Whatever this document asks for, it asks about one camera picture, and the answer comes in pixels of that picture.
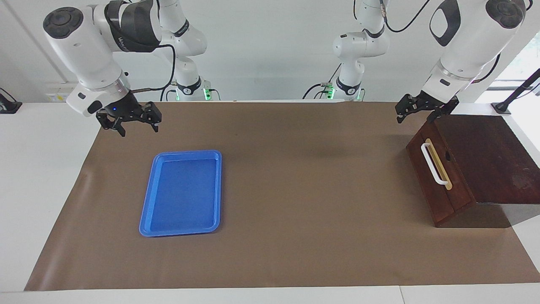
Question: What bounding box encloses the black left base cable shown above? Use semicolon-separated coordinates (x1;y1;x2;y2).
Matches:
302;63;343;100

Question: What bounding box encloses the white wall socket box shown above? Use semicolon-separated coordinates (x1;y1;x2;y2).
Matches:
46;81;91;103

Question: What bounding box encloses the black camera stand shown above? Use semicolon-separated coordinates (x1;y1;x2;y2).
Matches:
491;68;540;115

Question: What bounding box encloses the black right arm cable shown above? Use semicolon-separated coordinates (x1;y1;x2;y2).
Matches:
129;42;178;93

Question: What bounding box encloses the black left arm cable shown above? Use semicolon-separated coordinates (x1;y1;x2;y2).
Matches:
379;0;432;33

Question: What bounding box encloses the black clamp base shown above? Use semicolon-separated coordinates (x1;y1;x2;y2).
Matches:
0;87;22;114

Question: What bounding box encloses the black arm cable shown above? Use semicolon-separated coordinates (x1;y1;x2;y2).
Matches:
379;0;432;33
129;42;178;93

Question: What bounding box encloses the brown table mat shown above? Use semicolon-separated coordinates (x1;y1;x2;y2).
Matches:
24;101;540;291

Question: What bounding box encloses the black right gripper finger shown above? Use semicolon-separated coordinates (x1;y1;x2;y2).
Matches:
143;102;162;133
97;113;126;137

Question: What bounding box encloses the wooden drawer with white handle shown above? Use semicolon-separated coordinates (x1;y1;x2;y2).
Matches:
419;120;476;210

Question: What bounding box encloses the dark wooden cabinet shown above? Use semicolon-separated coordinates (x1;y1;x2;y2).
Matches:
406;114;540;228

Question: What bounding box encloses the blue plastic tray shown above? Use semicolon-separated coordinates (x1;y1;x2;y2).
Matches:
139;149;223;237

